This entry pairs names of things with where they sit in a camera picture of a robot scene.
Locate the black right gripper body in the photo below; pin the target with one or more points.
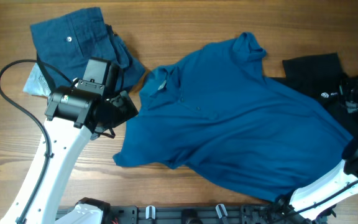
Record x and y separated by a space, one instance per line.
352 96

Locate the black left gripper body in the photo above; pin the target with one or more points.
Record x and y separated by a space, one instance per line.
120 109

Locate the blue polo shirt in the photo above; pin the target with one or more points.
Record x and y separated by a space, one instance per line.
215 112

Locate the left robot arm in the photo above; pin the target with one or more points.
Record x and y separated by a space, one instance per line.
87 109

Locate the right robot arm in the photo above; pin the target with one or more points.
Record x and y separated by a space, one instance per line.
307 204

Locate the black garment with logo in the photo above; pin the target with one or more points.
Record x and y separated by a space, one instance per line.
318 76

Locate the folded grey garment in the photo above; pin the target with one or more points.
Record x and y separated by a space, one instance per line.
36 84

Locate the folded dark blue shorts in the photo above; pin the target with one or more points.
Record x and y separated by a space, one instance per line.
69 41

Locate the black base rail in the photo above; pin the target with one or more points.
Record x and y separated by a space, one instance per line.
244 214

